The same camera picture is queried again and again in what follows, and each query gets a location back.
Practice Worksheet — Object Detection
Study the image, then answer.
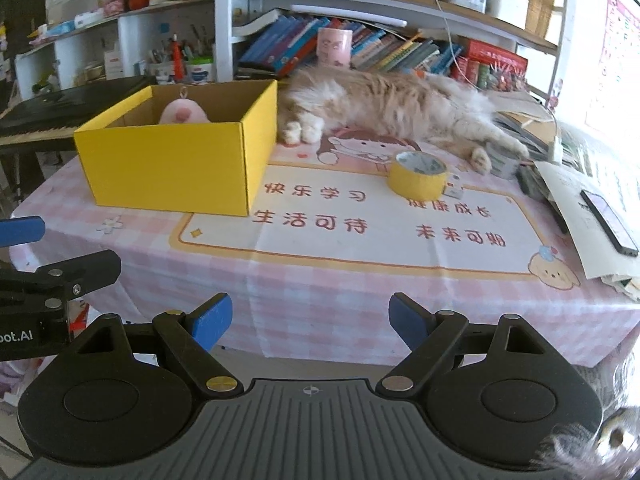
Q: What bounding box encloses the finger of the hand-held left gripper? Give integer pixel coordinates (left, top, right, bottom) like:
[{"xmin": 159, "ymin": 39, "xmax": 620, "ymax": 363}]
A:
[
  {"xmin": 0, "ymin": 250, "xmax": 122, "ymax": 300},
  {"xmin": 0, "ymin": 216, "xmax": 46, "ymax": 249}
]

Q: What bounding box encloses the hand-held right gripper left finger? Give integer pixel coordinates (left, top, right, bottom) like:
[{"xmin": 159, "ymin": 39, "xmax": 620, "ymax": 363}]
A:
[{"xmin": 70, "ymin": 292, "xmax": 243, "ymax": 397}]

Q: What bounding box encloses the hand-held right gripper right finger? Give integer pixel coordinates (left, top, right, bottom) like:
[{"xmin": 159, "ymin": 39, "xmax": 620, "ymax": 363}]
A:
[{"xmin": 376, "ymin": 292, "xmax": 553, "ymax": 396}]

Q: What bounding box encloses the yellow cardboard box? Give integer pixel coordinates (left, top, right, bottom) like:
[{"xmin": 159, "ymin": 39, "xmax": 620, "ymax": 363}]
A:
[{"xmin": 74, "ymin": 79, "xmax": 279, "ymax": 217}]

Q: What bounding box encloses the yellow tape roll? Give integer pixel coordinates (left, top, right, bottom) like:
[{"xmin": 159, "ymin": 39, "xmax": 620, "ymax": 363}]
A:
[{"xmin": 388, "ymin": 151, "xmax": 450, "ymax": 200}]

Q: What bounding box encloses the pink plush pig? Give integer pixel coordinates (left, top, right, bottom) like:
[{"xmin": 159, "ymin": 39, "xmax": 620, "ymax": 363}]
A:
[{"xmin": 159, "ymin": 87, "xmax": 211, "ymax": 125}]

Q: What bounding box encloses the pink checked desktop cloth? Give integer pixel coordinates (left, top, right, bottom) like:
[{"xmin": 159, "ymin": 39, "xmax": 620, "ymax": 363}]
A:
[{"xmin": 10, "ymin": 125, "xmax": 640, "ymax": 368}]

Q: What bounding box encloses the printed cartoon desk mat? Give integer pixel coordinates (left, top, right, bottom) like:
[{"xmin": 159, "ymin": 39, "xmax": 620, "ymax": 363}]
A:
[{"xmin": 169, "ymin": 127, "xmax": 583, "ymax": 291}]

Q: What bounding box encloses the black piano keyboard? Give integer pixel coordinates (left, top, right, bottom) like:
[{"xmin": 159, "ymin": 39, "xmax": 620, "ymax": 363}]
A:
[{"xmin": 0, "ymin": 76, "xmax": 156, "ymax": 148}]

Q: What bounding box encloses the grey tape roll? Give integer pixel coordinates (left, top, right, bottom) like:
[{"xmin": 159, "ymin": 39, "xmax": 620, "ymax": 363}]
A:
[{"xmin": 487, "ymin": 142, "xmax": 523, "ymax": 181}]

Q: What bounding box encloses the dark flat case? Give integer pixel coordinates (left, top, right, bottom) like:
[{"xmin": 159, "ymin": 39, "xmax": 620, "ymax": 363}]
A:
[{"xmin": 517, "ymin": 162, "xmax": 551, "ymax": 201}]

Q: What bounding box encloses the white paper sheet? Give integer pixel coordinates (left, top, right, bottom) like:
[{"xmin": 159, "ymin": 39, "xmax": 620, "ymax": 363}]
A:
[{"xmin": 535, "ymin": 160, "xmax": 640, "ymax": 281}]

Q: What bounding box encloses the white cup of pens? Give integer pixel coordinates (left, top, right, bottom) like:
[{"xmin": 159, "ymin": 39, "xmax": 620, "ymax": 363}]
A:
[{"xmin": 147, "ymin": 47, "xmax": 177, "ymax": 84}]

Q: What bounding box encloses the grey fluffy fur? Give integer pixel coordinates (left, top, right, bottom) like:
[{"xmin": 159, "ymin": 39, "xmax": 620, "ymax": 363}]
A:
[{"xmin": 535, "ymin": 405, "xmax": 640, "ymax": 480}]

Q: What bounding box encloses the white side shelf unit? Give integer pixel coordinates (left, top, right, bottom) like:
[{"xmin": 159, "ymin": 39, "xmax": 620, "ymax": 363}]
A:
[{"xmin": 15, "ymin": 0, "xmax": 216, "ymax": 98}]

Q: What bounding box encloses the black smartphone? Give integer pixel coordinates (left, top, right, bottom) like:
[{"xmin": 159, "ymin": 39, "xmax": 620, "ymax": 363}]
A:
[{"xmin": 580, "ymin": 189, "xmax": 640, "ymax": 257}]

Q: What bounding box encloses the fluffy cream cat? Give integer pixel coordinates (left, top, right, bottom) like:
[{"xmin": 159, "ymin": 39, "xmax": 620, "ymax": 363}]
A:
[{"xmin": 277, "ymin": 66, "xmax": 531, "ymax": 173}]

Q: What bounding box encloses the stack of books and papers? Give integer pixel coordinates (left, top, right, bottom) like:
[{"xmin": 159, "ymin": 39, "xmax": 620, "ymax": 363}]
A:
[{"xmin": 492, "ymin": 90, "xmax": 561, "ymax": 156}]

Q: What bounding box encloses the white jar blue label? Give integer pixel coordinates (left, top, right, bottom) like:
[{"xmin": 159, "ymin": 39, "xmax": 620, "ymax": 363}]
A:
[{"xmin": 187, "ymin": 62, "xmax": 215, "ymax": 84}]

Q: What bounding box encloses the red figure pen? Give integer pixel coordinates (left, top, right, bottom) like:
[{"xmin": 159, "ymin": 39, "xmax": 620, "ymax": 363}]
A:
[{"xmin": 170, "ymin": 35, "xmax": 184, "ymax": 81}]

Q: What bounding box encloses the row of colourful books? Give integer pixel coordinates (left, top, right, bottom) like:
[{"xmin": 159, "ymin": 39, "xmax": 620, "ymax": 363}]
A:
[{"xmin": 237, "ymin": 12, "xmax": 466, "ymax": 78}]

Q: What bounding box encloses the red boxed book set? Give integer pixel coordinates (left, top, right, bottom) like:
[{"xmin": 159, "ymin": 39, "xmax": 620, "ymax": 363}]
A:
[{"xmin": 452, "ymin": 39, "xmax": 528, "ymax": 92}]

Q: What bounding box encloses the pink printed cup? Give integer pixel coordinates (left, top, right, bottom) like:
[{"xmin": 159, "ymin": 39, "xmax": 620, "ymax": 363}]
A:
[{"xmin": 317, "ymin": 27, "xmax": 353, "ymax": 68}]

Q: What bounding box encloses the white storage box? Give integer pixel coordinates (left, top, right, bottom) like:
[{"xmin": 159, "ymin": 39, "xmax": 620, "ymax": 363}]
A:
[{"xmin": 487, "ymin": 0, "xmax": 530, "ymax": 30}]

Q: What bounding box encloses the white frame wooden bookshelf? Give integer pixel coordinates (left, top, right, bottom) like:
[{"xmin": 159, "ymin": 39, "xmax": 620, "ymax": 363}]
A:
[{"xmin": 212, "ymin": 0, "xmax": 568, "ymax": 106}]

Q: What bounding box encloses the pink alphabet wall poster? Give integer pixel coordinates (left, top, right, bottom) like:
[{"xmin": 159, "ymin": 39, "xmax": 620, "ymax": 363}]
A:
[{"xmin": 582, "ymin": 0, "xmax": 640, "ymax": 131}]

